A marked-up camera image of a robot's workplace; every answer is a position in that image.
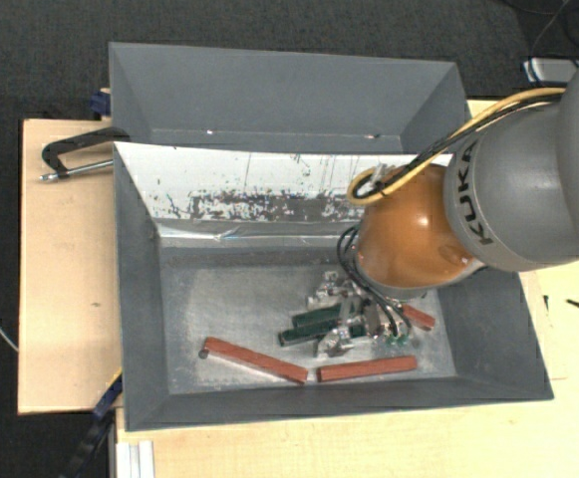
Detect pale wood flat board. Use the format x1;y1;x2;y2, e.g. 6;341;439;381
17;118;124;415

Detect dark green flat block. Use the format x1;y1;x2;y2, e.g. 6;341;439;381
290;300;359;329
277;323;366;349

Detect grey metal bin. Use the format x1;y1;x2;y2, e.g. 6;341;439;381
108;41;555;432

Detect red-brown flat block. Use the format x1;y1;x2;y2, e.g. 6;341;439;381
315;355;419;384
203;336;310;385
400;303;436;332

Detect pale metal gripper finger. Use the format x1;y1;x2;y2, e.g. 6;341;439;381
312;327;356;359
305;270;351;311

